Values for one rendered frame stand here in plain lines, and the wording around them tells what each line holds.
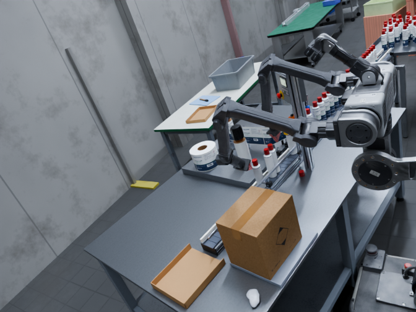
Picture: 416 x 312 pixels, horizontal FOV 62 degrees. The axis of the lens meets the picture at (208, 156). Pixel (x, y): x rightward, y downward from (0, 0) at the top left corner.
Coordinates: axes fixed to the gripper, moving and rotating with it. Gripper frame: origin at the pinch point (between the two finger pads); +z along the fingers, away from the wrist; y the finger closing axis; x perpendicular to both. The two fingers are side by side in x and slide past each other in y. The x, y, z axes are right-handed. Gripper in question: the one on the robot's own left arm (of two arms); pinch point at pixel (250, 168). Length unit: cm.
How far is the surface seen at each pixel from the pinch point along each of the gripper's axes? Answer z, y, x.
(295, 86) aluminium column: -1, -18, -50
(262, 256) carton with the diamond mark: -28, -39, 43
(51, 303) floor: 8, 183, 150
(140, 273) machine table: -33, 30, 73
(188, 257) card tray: -19, 11, 57
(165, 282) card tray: -32, 11, 71
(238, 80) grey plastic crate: 126, 142, -122
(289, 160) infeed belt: 38.9, -1.2, -15.8
